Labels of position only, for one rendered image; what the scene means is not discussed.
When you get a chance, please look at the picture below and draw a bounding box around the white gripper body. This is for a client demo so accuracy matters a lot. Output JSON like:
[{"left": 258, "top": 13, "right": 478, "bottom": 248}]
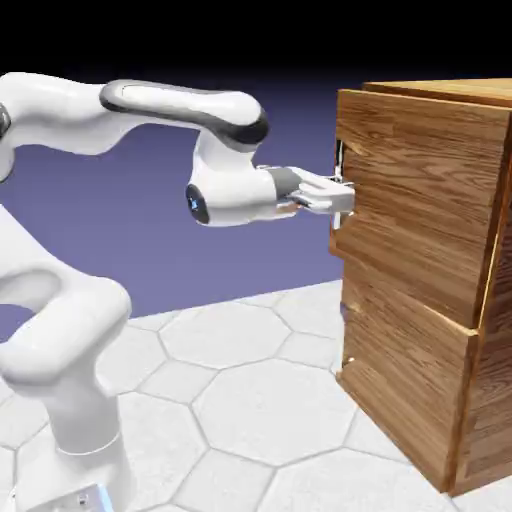
[{"left": 290, "top": 166, "right": 357, "bottom": 214}]

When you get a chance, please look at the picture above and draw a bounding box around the silver cabinet door handle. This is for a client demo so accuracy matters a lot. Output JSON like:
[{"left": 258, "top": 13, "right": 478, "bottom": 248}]
[{"left": 332, "top": 138, "right": 356, "bottom": 233}]

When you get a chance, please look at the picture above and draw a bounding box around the large wood cabinet door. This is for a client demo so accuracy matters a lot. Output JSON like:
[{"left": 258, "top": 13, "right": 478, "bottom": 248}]
[{"left": 328, "top": 88, "right": 512, "bottom": 330}]

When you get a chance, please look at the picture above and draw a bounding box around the small wood cabinet door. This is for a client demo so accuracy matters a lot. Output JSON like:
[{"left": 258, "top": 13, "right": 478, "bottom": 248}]
[{"left": 335, "top": 274, "right": 480, "bottom": 494}]

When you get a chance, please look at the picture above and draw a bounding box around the light wood cabinet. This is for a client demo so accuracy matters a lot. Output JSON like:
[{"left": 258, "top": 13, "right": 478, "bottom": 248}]
[{"left": 328, "top": 77, "right": 512, "bottom": 498}]

